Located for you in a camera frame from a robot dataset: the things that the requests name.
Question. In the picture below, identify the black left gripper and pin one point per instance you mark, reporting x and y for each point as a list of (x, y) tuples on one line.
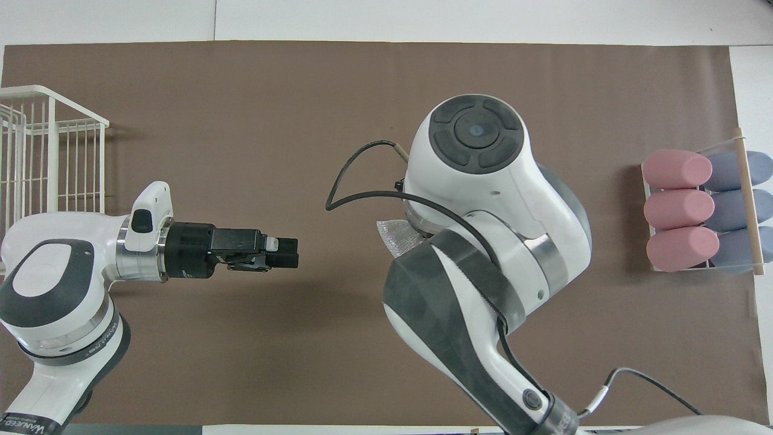
[(190, 251)]

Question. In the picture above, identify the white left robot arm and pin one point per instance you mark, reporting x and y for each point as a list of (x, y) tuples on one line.
[(48, 290)]

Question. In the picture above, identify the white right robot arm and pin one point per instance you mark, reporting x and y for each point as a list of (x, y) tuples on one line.
[(483, 199)]

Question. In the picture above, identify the brown table mat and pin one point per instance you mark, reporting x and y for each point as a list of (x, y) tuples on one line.
[(241, 109)]

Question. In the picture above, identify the blue plastic cup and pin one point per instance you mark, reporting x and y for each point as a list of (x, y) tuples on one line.
[(734, 249), (731, 211), (728, 172)]

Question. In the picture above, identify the pink plastic cup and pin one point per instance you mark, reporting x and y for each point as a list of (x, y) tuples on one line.
[(677, 209), (681, 249), (676, 169)]

